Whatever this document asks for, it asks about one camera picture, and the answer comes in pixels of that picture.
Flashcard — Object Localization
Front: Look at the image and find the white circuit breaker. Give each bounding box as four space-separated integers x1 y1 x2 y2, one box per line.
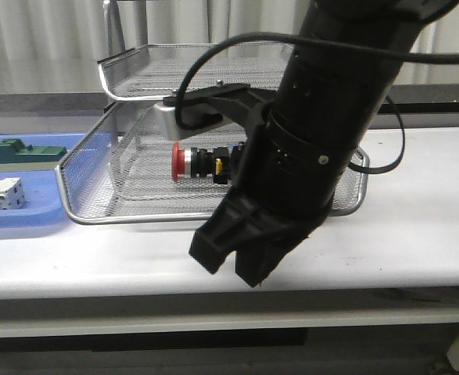
0 177 25 210

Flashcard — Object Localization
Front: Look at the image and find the blue plastic tray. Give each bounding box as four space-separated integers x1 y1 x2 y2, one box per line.
0 132 111 230

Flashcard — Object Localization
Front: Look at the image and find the silver metal rack frame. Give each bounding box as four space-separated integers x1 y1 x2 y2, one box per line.
95 1 150 223

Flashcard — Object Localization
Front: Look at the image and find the green electrical module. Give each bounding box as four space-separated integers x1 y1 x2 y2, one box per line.
0 137 67 173

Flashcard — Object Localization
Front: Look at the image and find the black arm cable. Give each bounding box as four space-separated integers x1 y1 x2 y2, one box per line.
174 30 459 177

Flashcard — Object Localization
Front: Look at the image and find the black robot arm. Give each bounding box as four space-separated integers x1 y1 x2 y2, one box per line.
189 46 401 286

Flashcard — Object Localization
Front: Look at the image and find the red emergency stop button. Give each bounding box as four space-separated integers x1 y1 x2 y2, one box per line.
170 141 246 185

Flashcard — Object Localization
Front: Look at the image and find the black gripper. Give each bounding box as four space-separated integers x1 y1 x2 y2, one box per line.
189 127 331 288

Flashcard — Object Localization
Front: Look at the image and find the dark steel back counter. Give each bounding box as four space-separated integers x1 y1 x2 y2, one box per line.
0 84 459 114

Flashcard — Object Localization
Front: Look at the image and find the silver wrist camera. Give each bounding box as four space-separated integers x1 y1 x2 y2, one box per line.
153 84 250 141

